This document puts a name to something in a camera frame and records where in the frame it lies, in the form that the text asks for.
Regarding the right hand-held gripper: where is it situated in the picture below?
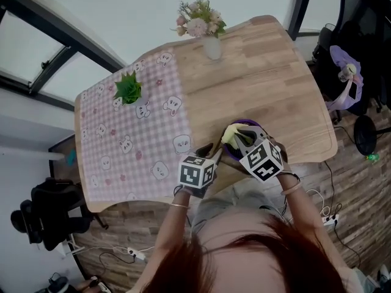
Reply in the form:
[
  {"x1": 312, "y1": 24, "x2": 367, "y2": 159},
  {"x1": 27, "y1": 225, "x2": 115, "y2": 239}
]
[{"x1": 233, "y1": 125, "x2": 285, "y2": 184}]

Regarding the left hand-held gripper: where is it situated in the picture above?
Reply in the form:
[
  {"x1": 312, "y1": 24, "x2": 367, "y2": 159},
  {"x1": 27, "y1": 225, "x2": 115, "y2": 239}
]
[{"x1": 178, "y1": 143, "x2": 224, "y2": 200}]

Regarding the purple round fan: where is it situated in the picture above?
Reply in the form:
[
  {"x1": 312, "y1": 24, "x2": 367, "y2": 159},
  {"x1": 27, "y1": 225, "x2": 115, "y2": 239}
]
[{"x1": 220, "y1": 118, "x2": 270, "y2": 166}]

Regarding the yellow cleaning cloth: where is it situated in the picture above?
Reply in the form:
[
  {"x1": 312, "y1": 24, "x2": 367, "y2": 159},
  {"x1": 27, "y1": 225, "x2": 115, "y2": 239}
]
[{"x1": 221, "y1": 123, "x2": 256, "y2": 148}]

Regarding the person's right forearm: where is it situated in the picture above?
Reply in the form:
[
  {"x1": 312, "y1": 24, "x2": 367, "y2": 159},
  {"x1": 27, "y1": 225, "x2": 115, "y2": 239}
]
[{"x1": 276, "y1": 174, "x2": 340, "y2": 268}]

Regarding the person's left forearm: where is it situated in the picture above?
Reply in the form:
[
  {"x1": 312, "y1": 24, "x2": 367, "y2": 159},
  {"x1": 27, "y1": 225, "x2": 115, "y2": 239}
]
[{"x1": 143, "y1": 190, "x2": 193, "y2": 286}]

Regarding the black standing floor fan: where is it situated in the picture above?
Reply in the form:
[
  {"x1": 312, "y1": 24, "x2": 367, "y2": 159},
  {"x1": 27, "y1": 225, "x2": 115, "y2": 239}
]
[{"x1": 353, "y1": 114, "x2": 391, "y2": 157}]

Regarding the person's grey clothing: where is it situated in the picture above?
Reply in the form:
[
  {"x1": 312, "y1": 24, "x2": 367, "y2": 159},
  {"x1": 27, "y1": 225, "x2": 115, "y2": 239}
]
[{"x1": 191, "y1": 183, "x2": 294, "y2": 234}]

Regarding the pink checked tablecloth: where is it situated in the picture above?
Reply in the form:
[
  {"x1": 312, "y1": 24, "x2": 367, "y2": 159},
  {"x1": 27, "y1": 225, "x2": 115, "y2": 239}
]
[{"x1": 79, "y1": 48, "x2": 196, "y2": 203}]

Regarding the white ribbed vase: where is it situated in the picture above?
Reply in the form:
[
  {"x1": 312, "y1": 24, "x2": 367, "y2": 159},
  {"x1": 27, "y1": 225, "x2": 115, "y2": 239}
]
[{"x1": 202, "y1": 35, "x2": 223, "y2": 61}]

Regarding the green potted plant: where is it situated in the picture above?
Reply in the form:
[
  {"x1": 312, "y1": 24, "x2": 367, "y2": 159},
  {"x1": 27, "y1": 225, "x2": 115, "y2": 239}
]
[{"x1": 112, "y1": 70, "x2": 143, "y2": 106}]

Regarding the white power strip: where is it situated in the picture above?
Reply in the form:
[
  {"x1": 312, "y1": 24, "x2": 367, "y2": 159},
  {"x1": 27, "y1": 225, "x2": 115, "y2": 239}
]
[
  {"x1": 322, "y1": 214, "x2": 340, "y2": 227},
  {"x1": 126, "y1": 246, "x2": 147, "y2": 262}
]

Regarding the drink cup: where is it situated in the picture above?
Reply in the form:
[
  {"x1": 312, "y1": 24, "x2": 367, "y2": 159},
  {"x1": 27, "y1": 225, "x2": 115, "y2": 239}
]
[{"x1": 337, "y1": 63, "x2": 357, "y2": 82}]

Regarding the purple tote bag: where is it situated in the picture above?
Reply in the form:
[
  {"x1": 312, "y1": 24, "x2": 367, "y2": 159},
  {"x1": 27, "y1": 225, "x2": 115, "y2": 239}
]
[{"x1": 325, "y1": 45, "x2": 365, "y2": 111}]

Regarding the black office chair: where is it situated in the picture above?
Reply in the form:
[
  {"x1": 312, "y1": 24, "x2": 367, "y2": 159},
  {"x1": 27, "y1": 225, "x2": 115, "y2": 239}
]
[
  {"x1": 311, "y1": 0, "x2": 391, "y2": 125},
  {"x1": 10, "y1": 177, "x2": 92, "y2": 251}
]

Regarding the pink flower bouquet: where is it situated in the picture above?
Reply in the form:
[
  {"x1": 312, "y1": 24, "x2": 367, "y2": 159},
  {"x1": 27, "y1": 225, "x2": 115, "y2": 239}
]
[{"x1": 170, "y1": 0, "x2": 227, "y2": 39}]

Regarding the dark side table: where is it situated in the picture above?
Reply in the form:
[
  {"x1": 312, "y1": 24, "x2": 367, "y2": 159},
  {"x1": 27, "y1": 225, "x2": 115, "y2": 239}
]
[{"x1": 48, "y1": 132, "x2": 81, "y2": 183}]

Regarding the black framed window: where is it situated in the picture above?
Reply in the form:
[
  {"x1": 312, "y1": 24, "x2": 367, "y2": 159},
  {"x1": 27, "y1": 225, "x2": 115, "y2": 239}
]
[{"x1": 0, "y1": 0, "x2": 367, "y2": 104}]

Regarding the pink bracelet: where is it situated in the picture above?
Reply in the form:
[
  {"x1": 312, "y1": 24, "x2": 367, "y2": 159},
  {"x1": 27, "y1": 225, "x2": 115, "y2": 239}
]
[{"x1": 280, "y1": 183, "x2": 303, "y2": 197}]

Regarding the white cable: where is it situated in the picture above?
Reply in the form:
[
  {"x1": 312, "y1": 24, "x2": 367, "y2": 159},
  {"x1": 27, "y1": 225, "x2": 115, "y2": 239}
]
[
  {"x1": 305, "y1": 189, "x2": 331, "y2": 217},
  {"x1": 71, "y1": 245, "x2": 155, "y2": 258}
]

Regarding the black power cable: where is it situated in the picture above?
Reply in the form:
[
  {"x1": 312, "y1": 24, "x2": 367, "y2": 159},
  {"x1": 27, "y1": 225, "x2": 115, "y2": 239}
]
[{"x1": 323, "y1": 159, "x2": 363, "y2": 270}]

